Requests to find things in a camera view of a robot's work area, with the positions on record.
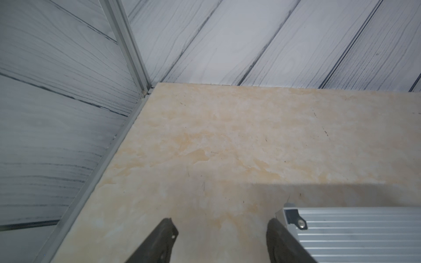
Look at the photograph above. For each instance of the left aluminium corner post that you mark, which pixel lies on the left aluminium corner post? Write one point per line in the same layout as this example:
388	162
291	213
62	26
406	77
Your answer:
120	25

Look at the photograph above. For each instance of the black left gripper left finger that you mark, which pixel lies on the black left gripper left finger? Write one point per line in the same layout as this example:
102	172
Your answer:
157	247

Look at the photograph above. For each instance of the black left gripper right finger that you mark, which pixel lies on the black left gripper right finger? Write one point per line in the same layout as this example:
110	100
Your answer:
283	247

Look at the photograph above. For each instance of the silver aluminium poker case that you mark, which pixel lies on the silver aluminium poker case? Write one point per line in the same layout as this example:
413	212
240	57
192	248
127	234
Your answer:
356	235

